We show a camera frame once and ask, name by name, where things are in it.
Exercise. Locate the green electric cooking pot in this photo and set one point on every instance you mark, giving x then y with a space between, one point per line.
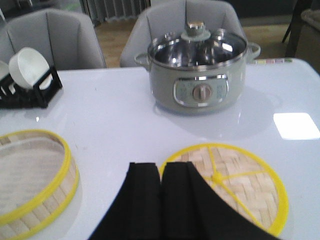
198 92

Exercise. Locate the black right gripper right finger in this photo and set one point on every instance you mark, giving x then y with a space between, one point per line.
192 210

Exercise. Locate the white bowl right end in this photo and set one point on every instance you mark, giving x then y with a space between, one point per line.
27 66

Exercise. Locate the glass pot lid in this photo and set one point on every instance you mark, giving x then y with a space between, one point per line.
197 48

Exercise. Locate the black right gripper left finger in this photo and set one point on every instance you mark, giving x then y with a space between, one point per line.
135 213

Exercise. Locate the grey chair right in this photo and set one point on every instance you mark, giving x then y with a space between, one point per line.
173 16

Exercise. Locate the black bowl rack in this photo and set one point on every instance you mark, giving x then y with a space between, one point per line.
13 96

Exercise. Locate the grey chair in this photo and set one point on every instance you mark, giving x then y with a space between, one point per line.
173 16
66 39

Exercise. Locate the white steamer liner cloth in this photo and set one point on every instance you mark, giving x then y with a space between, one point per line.
25 170

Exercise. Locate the woven bamboo steamer lid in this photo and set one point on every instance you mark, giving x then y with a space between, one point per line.
242 179

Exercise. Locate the grey chair left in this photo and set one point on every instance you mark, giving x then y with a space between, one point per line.
66 39

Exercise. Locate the centre bamboo steamer drawer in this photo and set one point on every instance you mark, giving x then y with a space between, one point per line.
35 215

